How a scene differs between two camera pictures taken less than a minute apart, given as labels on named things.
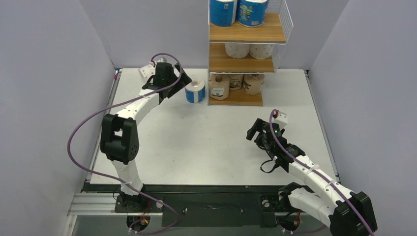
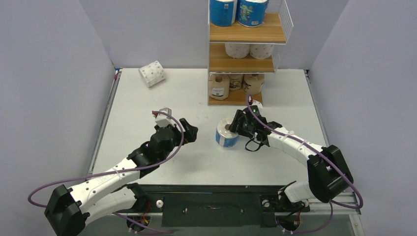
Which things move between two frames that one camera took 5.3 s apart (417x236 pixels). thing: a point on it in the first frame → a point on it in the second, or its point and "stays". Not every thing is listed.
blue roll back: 195,91 → 224,136
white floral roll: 261,51 stays
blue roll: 252,13 stays
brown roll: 253,83 stays
